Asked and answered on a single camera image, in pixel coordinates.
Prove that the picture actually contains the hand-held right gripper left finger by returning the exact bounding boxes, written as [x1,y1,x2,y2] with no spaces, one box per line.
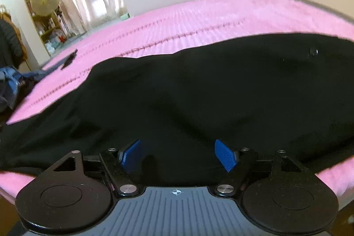
[52,139,144,197]

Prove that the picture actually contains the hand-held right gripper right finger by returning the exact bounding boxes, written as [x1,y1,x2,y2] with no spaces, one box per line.
[209,139,316,198]

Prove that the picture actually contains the black pants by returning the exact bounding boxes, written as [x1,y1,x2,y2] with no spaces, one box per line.
[0,33,354,187]

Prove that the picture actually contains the blue denim clothes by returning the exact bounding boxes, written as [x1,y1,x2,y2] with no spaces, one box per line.
[0,66,48,115]

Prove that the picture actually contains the small black object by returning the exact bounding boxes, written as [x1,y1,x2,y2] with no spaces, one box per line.
[60,49,78,71]

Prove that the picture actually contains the pink fluffy blanket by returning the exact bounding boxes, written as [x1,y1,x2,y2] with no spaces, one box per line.
[0,0,354,206]

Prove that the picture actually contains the dark padded jacket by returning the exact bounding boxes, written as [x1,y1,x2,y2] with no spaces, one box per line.
[0,19,24,69]

